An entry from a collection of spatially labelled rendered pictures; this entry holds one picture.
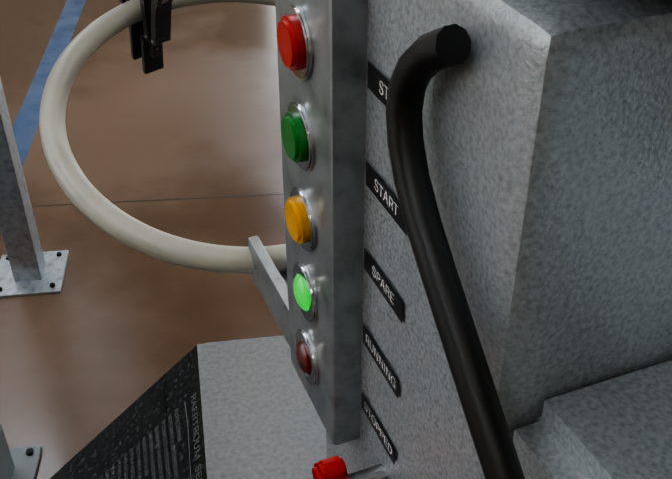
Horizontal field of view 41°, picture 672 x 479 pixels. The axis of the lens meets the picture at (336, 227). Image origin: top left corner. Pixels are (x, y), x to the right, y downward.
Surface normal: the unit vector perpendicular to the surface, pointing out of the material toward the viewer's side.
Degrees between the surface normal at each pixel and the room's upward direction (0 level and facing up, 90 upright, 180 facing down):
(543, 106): 90
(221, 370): 0
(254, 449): 0
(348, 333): 90
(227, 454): 0
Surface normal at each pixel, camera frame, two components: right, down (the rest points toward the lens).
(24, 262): 0.12, 0.57
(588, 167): 0.37, 0.54
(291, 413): 0.00, -0.82
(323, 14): -0.93, 0.22
